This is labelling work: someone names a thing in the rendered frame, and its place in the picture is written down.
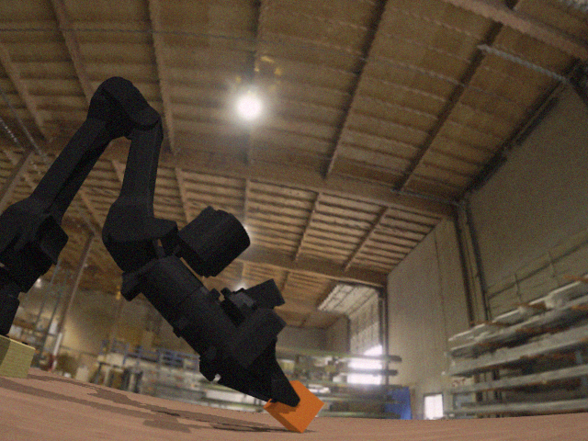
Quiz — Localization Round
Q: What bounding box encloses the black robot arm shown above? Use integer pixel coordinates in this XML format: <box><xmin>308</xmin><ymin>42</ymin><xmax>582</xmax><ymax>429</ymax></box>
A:
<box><xmin>0</xmin><ymin>76</ymin><xmax>286</xmax><ymax>338</ymax></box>

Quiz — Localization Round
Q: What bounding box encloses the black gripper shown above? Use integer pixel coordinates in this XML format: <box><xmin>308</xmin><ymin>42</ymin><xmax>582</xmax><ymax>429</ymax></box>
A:
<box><xmin>167</xmin><ymin>286</ymin><xmax>300</xmax><ymax>407</ymax></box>

